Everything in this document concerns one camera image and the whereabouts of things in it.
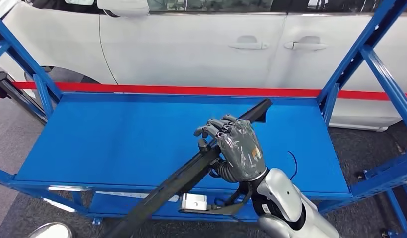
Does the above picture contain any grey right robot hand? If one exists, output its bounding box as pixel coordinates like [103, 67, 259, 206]
[194, 114, 268, 183]

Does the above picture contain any black plastic frame part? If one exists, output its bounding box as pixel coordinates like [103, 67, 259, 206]
[103, 98, 273, 238]

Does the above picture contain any blue metal shelf rack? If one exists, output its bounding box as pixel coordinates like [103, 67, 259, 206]
[0, 0, 407, 238]

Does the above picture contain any red barrier belt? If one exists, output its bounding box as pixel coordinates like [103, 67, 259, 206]
[0, 81, 407, 105]

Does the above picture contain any white car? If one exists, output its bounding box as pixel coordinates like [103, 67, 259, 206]
[0, 0, 407, 133]

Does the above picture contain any white car side mirror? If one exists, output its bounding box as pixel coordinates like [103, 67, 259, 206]
[96, 0, 150, 18]

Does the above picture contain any black belt stanchion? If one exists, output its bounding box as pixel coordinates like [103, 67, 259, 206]
[0, 64, 48, 126]

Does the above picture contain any thin black cable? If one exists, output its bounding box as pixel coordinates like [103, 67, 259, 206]
[287, 151, 298, 181]

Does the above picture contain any black camera bracket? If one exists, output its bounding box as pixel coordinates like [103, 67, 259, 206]
[179, 182, 257, 217]

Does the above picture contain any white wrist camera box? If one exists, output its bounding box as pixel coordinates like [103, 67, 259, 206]
[180, 193, 208, 211]

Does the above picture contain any white car door handle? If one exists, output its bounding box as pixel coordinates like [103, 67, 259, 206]
[228, 35, 269, 51]
[284, 36, 328, 51]

